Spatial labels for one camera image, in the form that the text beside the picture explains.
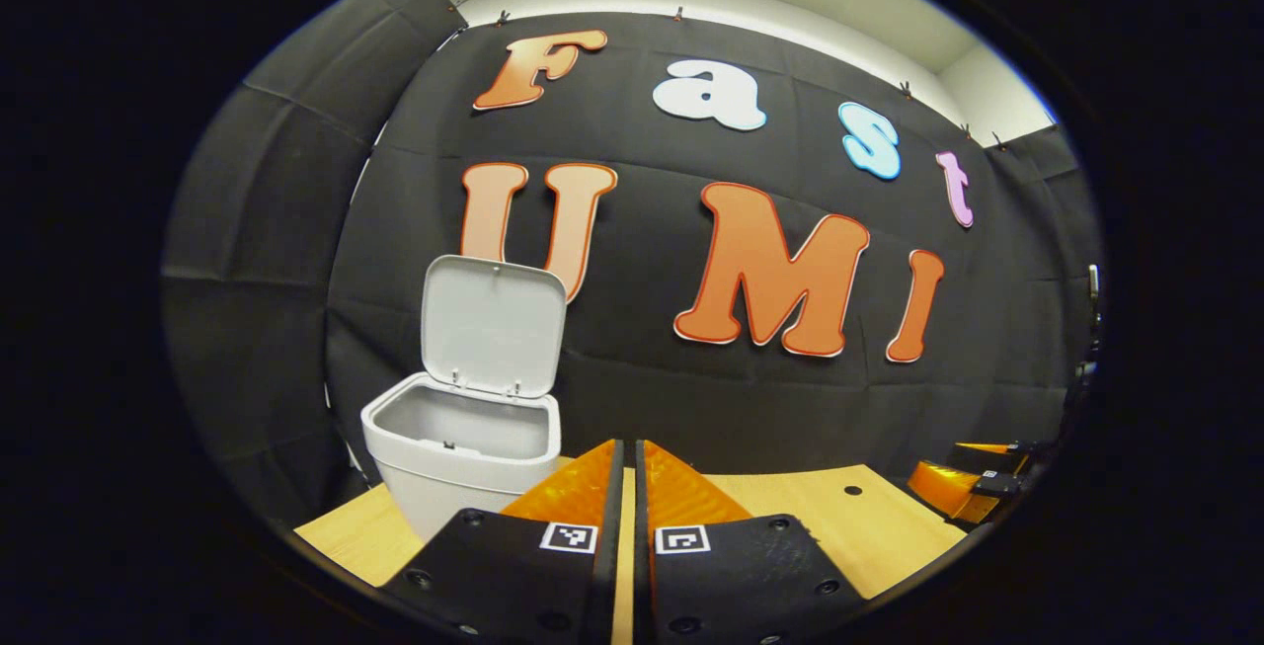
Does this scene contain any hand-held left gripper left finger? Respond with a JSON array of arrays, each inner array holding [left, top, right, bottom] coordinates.
[[380, 440, 626, 645]]

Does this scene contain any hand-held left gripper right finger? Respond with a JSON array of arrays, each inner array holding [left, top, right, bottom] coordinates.
[[634, 440, 870, 645]]

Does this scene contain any white desktop garbage bin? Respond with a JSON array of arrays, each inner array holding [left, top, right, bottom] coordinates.
[[360, 255, 569, 542]]

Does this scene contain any wooden desktop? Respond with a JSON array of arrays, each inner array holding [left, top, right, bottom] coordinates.
[[294, 462, 971, 645]]

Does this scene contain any black backdrop cloth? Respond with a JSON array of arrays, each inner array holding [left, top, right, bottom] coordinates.
[[326, 11, 1105, 488]]

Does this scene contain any black side cloth panel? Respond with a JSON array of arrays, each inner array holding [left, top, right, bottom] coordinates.
[[161, 0, 470, 527]]

